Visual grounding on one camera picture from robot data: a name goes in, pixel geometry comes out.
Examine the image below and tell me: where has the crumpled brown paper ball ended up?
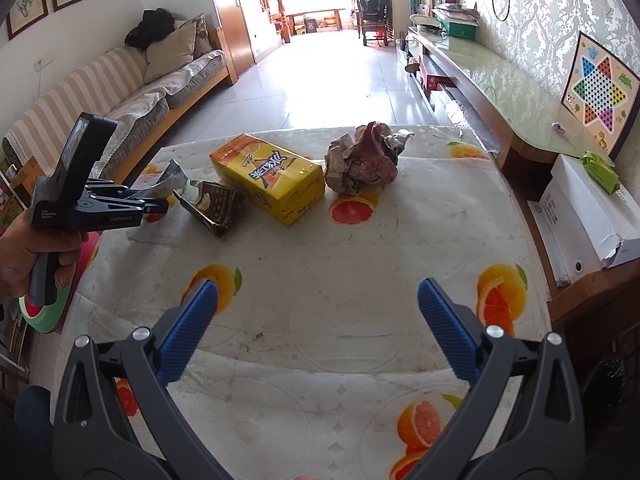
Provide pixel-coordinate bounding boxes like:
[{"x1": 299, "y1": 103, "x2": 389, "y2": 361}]
[{"x1": 324, "y1": 121, "x2": 416, "y2": 197}]

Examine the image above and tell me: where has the red box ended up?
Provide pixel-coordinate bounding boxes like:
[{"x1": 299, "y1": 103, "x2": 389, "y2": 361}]
[{"x1": 420, "y1": 72, "x2": 451, "y2": 92}]

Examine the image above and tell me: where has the long glass top counter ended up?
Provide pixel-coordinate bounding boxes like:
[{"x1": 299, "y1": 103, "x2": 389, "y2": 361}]
[{"x1": 402, "y1": 25, "x2": 597, "y2": 172}]

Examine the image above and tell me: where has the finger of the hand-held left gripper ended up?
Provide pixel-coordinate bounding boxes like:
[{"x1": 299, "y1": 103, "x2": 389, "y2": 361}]
[
  {"x1": 85, "y1": 179, "x2": 142, "y2": 201},
  {"x1": 141, "y1": 198, "x2": 172, "y2": 223}
]

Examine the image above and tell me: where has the dark brown wrapper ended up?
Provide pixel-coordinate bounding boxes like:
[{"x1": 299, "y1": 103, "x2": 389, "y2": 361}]
[{"x1": 173, "y1": 180, "x2": 247, "y2": 239}]

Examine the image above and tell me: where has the patterned cushion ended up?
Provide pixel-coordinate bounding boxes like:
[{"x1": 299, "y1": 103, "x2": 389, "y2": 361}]
[{"x1": 175, "y1": 14, "x2": 214, "y2": 59}]

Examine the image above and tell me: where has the fruit print tablecloth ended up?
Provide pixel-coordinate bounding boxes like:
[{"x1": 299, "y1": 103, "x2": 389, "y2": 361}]
[{"x1": 62, "y1": 125, "x2": 554, "y2": 480}]

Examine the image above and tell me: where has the large framed picture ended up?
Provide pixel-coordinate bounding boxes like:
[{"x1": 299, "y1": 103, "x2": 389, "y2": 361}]
[{"x1": 5, "y1": 0, "x2": 50, "y2": 41}]

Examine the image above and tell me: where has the white cardboard box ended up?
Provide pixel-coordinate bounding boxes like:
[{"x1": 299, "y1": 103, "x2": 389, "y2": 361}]
[{"x1": 539, "y1": 154, "x2": 640, "y2": 289}]

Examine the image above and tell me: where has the green box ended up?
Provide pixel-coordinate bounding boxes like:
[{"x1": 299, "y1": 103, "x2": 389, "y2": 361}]
[{"x1": 440, "y1": 19, "x2": 479, "y2": 41}]

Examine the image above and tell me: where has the person's left hand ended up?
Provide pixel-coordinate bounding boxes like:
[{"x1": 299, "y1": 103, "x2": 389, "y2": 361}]
[{"x1": 0, "y1": 210, "x2": 87, "y2": 302}]

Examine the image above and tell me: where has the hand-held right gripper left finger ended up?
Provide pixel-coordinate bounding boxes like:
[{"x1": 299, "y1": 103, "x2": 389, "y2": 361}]
[{"x1": 51, "y1": 279, "x2": 236, "y2": 480}]

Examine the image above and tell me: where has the green packet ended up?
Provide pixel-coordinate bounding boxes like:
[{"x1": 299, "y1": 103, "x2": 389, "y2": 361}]
[{"x1": 579, "y1": 151, "x2": 622, "y2": 195}]

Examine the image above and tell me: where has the star checkers board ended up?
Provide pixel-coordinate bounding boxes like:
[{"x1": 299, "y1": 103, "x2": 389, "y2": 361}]
[{"x1": 561, "y1": 31, "x2": 640, "y2": 157}]

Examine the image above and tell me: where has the wooden bench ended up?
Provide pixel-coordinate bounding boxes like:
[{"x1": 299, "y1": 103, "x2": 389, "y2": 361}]
[{"x1": 287, "y1": 7, "x2": 347, "y2": 36}]

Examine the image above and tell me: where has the beige cushion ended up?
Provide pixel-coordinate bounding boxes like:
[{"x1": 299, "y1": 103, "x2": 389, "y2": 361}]
[{"x1": 144, "y1": 20, "x2": 199, "y2": 84}]

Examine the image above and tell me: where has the colourful books stack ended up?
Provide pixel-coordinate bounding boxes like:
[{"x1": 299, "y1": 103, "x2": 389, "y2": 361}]
[{"x1": 0, "y1": 157, "x2": 46, "y2": 241}]

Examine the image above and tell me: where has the black mesh bin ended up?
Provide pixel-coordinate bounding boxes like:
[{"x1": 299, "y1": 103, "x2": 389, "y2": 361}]
[{"x1": 580, "y1": 345, "x2": 632, "y2": 453}]

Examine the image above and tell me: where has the chair with bags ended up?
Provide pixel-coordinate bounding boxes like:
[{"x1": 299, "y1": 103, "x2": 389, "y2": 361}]
[{"x1": 356, "y1": 0, "x2": 394, "y2": 47}]

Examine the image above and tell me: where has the black clothing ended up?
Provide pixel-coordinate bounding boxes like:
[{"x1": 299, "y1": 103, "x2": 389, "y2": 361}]
[{"x1": 125, "y1": 8, "x2": 176, "y2": 51}]

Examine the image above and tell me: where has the low wooden cabinet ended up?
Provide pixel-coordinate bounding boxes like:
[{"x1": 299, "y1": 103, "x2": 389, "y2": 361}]
[{"x1": 500, "y1": 160, "x2": 640, "y2": 353}]

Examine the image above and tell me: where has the yellow drink carton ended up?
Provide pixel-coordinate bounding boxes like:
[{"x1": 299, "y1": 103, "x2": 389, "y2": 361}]
[{"x1": 209, "y1": 132, "x2": 327, "y2": 226}]

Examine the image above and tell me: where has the striped sofa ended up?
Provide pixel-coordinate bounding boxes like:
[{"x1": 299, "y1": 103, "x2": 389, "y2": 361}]
[{"x1": 2, "y1": 35, "x2": 239, "y2": 196}]

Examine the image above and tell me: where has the person's left leg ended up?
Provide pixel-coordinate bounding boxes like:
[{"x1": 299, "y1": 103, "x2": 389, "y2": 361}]
[{"x1": 14, "y1": 385, "x2": 57, "y2": 467}]

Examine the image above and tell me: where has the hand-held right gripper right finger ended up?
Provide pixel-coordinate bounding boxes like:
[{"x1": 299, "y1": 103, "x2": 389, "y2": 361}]
[{"x1": 400, "y1": 278, "x2": 586, "y2": 480}]

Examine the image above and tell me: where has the grey foil wrapper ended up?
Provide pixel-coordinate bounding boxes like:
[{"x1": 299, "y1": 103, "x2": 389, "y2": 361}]
[{"x1": 132, "y1": 159, "x2": 190, "y2": 207}]

